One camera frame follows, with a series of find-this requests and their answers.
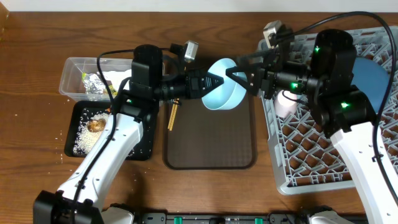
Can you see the pink plastic cup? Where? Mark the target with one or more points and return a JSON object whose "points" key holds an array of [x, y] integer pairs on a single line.
{"points": [[284, 104]]}

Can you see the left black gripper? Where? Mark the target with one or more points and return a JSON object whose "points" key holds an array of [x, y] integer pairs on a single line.
{"points": [[193, 86]]}

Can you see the black plastic tray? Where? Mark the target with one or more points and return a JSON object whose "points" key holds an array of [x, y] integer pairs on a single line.
{"points": [[140, 152]]}

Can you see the dark brown serving tray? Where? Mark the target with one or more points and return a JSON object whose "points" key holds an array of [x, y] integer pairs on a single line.
{"points": [[203, 139]]}

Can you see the clear plastic bin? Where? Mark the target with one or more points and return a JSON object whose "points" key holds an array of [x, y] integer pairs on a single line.
{"points": [[74, 67]]}

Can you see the light blue bowl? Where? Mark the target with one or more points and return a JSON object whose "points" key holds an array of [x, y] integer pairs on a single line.
{"points": [[228, 95]]}

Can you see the foil and yellow snack wrapper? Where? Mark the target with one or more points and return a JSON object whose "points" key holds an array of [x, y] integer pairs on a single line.
{"points": [[94, 85]]}

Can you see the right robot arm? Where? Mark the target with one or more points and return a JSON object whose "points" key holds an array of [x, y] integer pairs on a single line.
{"points": [[344, 112]]}

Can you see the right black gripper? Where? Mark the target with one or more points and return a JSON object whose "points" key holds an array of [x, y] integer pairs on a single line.
{"points": [[265, 81]]}

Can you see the pile of white rice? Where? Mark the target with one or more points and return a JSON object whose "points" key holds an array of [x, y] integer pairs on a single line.
{"points": [[85, 140]]}

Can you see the grey plastic dishwasher rack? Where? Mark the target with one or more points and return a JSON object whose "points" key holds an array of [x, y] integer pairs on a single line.
{"points": [[303, 159]]}

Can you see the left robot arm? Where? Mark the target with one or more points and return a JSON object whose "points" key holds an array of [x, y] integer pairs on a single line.
{"points": [[81, 198]]}

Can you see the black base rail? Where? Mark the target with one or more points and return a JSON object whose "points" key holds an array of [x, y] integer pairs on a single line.
{"points": [[191, 218]]}

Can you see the dark blue round plate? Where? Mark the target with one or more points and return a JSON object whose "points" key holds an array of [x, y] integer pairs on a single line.
{"points": [[371, 79]]}

